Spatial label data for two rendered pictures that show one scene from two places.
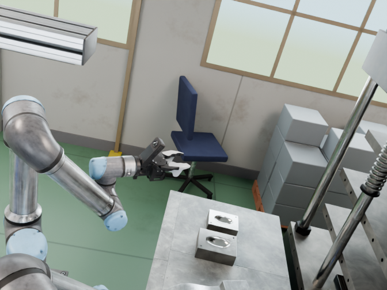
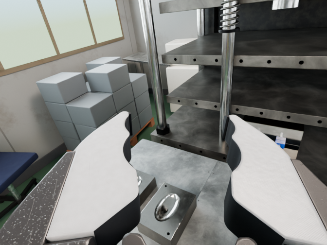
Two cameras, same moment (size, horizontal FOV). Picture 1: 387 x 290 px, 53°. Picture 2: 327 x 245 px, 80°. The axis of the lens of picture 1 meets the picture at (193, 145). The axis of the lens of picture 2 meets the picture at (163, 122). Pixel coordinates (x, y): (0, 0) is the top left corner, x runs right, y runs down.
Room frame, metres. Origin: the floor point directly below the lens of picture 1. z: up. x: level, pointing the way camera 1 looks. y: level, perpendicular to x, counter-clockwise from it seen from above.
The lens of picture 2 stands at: (1.20, 0.11, 1.52)
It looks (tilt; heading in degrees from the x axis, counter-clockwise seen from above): 30 degrees down; 308
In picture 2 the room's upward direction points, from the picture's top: 8 degrees counter-clockwise
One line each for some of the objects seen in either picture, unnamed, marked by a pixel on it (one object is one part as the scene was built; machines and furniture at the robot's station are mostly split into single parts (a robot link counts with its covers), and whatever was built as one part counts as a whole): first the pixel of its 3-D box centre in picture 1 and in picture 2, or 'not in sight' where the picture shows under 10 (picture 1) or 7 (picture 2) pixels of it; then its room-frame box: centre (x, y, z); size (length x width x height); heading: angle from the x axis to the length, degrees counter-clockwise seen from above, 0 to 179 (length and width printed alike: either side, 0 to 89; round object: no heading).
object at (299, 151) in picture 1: (326, 177); (106, 107); (3.18, -1.28, 0.51); 1.05 x 0.68 x 1.02; 98
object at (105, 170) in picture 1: (106, 168); not in sight; (1.10, 0.27, 1.43); 0.11 x 0.08 x 0.09; 123
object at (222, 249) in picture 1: (215, 246); (168, 212); (1.52, -0.25, 0.83); 0.20 x 0.15 x 0.07; 92
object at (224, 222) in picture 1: (222, 223); (133, 189); (1.72, -0.27, 0.83); 0.17 x 0.13 x 0.06; 92
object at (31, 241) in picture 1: (26, 254); not in sight; (0.85, 0.43, 1.20); 0.13 x 0.12 x 0.14; 33
